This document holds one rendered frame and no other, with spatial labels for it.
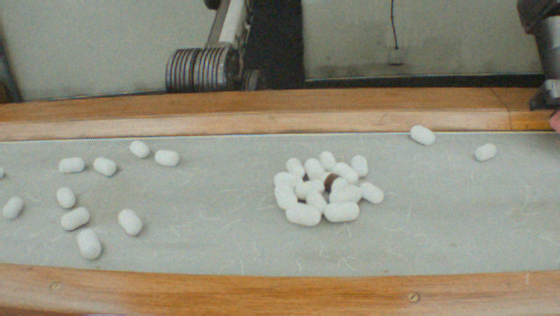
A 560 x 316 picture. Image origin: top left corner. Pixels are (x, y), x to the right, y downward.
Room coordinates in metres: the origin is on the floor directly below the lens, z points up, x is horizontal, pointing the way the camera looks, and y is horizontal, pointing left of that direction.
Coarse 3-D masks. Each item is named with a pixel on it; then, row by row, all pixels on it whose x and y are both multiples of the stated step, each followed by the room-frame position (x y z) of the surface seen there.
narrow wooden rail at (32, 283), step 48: (0, 288) 0.27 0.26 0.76; (48, 288) 0.27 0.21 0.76; (96, 288) 0.27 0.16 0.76; (144, 288) 0.26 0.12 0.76; (192, 288) 0.26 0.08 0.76; (240, 288) 0.26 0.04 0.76; (288, 288) 0.26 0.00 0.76; (336, 288) 0.25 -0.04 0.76; (384, 288) 0.25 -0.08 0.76; (432, 288) 0.24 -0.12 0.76; (480, 288) 0.23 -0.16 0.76; (528, 288) 0.23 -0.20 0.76
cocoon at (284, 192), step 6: (276, 186) 0.42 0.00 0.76; (282, 186) 0.41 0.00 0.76; (288, 186) 0.41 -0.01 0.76; (276, 192) 0.41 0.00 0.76; (282, 192) 0.40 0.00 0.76; (288, 192) 0.40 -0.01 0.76; (282, 198) 0.39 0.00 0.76; (288, 198) 0.39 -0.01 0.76; (294, 198) 0.39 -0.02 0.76; (282, 204) 0.39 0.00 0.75; (288, 204) 0.39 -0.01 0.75
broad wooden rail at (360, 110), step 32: (128, 96) 0.72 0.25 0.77; (160, 96) 0.70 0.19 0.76; (192, 96) 0.69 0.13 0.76; (224, 96) 0.68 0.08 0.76; (256, 96) 0.67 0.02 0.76; (288, 96) 0.66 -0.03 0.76; (320, 96) 0.65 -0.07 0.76; (352, 96) 0.64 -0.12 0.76; (384, 96) 0.63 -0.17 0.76; (416, 96) 0.63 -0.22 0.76; (448, 96) 0.62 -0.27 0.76; (480, 96) 0.61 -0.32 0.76; (512, 96) 0.61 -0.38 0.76; (0, 128) 0.65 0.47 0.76; (32, 128) 0.64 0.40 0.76; (64, 128) 0.63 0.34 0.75; (96, 128) 0.62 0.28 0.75; (128, 128) 0.61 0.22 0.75; (160, 128) 0.61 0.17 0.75; (192, 128) 0.60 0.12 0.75; (224, 128) 0.59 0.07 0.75; (256, 128) 0.59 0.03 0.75; (288, 128) 0.58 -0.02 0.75; (320, 128) 0.57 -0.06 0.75; (352, 128) 0.57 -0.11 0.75; (384, 128) 0.56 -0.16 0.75; (448, 128) 0.55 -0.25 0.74; (480, 128) 0.55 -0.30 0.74; (512, 128) 0.54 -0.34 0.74; (544, 128) 0.53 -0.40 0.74
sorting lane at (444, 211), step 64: (0, 192) 0.47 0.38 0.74; (128, 192) 0.45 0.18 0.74; (192, 192) 0.44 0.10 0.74; (256, 192) 0.43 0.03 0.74; (384, 192) 0.41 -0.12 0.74; (448, 192) 0.40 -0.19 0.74; (512, 192) 0.39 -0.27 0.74; (0, 256) 0.34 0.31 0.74; (64, 256) 0.34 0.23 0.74; (128, 256) 0.33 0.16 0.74; (192, 256) 0.33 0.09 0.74; (256, 256) 0.32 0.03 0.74; (320, 256) 0.32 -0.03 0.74; (384, 256) 0.31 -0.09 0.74; (448, 256) 0.30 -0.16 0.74; (512, 256) 0.29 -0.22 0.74
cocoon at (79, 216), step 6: (78, 210) 0.39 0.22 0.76; (84, 210) 0.40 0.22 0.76; (66, 216) 0.38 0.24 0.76; (72, 216) 0.38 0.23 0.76; (78, 216) 0.39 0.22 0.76; (84, 216) 0.39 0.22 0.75; (66, 222) 0.38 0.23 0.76; (72, 222) 0.38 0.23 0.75; (78, 222) 0.38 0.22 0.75; (84, 222) 0.39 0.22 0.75; (66, 228) 0.38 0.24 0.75; (72, 228) 0.38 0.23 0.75
